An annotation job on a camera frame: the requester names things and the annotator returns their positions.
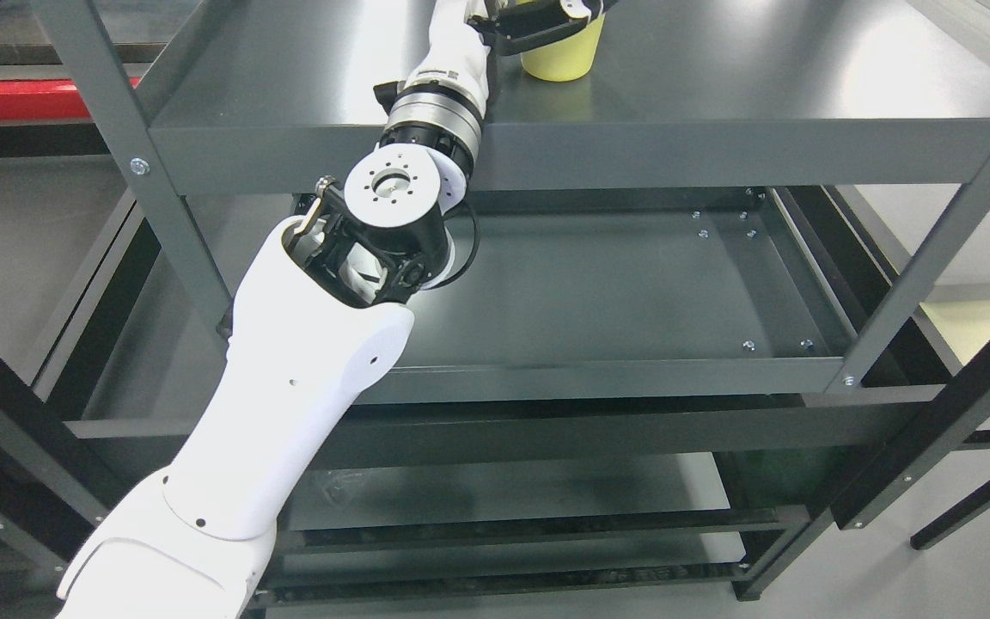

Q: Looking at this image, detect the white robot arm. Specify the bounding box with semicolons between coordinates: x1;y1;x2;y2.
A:
58;68;490;618

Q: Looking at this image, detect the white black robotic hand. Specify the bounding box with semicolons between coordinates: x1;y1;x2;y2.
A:
397;1;618;107

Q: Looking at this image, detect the red metal beam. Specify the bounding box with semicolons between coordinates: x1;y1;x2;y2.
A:
0;77;145;123

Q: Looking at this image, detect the yellow plastic cup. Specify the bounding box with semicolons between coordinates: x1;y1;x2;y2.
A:
520;15;606;83

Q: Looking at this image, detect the grey metal shelf unit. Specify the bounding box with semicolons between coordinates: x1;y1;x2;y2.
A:
33;1;990;616

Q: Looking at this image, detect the black metal shelf rack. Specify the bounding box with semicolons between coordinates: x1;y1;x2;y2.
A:
0;292;990;619

